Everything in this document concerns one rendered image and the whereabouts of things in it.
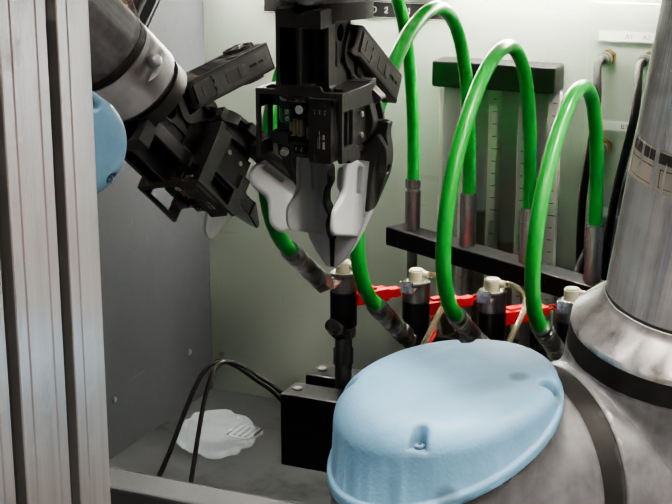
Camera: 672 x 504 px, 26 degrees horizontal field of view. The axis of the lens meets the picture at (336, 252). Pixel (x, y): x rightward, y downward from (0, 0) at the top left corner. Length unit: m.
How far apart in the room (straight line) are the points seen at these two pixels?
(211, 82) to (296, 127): 0.16
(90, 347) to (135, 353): 1.12
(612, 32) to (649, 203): 0.91
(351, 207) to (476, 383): 0.41
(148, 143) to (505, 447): 0.56
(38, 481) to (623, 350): 0.31
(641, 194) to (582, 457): 0.14
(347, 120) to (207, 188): 0.17
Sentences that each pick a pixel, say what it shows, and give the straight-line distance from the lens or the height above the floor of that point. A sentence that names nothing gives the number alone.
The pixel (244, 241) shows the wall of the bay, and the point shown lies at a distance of 1.86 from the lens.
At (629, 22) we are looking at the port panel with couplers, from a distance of 1.64.
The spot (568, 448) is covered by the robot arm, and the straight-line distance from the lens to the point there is 0.74.
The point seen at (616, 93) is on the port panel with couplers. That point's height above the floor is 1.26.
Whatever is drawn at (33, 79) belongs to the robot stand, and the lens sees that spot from 0.58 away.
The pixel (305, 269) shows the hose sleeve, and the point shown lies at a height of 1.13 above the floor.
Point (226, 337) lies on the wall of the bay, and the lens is 1.92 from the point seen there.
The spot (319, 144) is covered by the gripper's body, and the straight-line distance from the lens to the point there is 1.07.
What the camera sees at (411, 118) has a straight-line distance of 1.64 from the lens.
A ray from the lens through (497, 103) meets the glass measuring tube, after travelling 1.69.
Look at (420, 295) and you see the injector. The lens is 1.46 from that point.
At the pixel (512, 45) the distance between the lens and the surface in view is 1.41.
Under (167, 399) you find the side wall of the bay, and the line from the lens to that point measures 1.85.
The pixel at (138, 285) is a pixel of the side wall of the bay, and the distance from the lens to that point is 1.75.
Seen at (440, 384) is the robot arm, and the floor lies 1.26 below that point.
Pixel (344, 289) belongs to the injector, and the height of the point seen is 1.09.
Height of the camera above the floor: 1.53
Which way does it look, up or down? 16 degrees down
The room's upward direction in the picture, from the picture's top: straight up
